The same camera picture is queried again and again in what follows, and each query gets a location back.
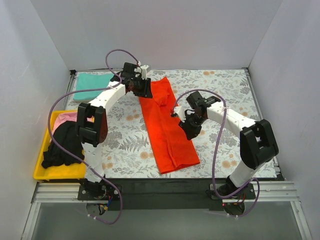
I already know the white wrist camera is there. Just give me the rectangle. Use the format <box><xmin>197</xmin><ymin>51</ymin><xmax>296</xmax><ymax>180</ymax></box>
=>
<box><xmin>136</xmin><ymin>64</ymin><xmax>151</xmax><ymax>80</ymax></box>
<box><xmin>170</xmin><ymin>106</ymin><xmax>187</xmax><ymax>123</ymax></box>

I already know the purple cable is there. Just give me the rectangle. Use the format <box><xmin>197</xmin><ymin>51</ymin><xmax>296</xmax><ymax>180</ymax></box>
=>
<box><xmin>47</xmin><ymin>48</ymin><xmax>142</xmax><ymax>225</ymax></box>
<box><xmin>170</xmin><ymin>89</ymin><xmax>261</xmax><ymax>219</ymax></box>

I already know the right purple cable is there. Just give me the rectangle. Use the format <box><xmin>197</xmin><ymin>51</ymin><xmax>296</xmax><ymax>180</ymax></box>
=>
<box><xmin>170</xmin><ymin>89</ymin><xmax>261</xmax><ymax>219</ymax></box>

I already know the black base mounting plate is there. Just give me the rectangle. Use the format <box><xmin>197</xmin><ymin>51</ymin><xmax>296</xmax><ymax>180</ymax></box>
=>
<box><xmin>77</xmin><ymin>177</ymin><xmax>256</xmax><ymax>212</ymax></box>

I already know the floral patterned table mat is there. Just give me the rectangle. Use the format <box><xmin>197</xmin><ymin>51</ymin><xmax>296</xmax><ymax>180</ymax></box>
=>
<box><xmin>67</xmin><ymin>69</ymin><xmax>278</xmax><ymax>179</ymax></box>

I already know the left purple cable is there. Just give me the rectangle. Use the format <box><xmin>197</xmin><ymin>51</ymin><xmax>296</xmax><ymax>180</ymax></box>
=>
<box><xmin>47</xmin><ymin>48</ymin><xmax>142</xmax><ymax>225</ymax></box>

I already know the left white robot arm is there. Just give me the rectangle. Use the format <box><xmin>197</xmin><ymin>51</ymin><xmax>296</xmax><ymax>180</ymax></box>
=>
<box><xmin>76</xmin><ymin>62</ymin><xmax>153</xmax><ymax>200</ymax></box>

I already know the pink t shirt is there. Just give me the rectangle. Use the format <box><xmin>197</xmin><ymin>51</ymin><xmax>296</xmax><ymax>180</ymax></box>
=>
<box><xmin>52</xmin><ymin>111</ymin><xmax>77</xmax><ymax>134</ymax></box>

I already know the yellow plastic tray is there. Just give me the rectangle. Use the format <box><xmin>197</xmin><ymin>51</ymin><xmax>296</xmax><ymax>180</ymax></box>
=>
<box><xmin>33</xmin><ymin>109</ymin><xmax>88</xmax><ymax>181</ymax></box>

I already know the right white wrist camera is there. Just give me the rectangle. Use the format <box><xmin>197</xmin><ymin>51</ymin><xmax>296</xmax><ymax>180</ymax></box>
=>
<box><xmin>170</xmin><ymin>106</ymin><xmax>187</xmax><ymax>123</ymax></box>

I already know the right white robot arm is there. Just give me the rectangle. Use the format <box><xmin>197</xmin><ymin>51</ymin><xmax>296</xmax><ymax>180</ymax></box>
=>
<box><xmin>171</xmin><ymin>89</ymin><xmax>279</xmax><ymax>199</ymax></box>

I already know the orange t shirt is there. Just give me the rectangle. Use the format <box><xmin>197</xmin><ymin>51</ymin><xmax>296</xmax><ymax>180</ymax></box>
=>
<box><xmin>139</xmin><ymin>77</ymin><xmax>200</xmax><ymax>174</ymax></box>

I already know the black t shirt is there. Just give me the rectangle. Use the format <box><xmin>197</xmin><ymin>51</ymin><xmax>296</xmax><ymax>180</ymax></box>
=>
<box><xmin>41</xmin><ymin>121</ymin><xmax>87</xmax><ymax>169</ymax></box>

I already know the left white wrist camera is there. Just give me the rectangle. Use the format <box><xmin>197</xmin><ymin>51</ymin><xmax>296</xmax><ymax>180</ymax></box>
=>
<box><xmin>136</xmin><ymin>64</ymin><xmax>151</xmax><ymax>80</ymax></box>

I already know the folded teal t shirt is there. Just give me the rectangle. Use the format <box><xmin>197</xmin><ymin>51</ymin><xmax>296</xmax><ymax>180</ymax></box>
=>
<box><xmin>73</xmin><ymin>73</ymin><xmax>114</xmax><ymax>102</ymax></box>

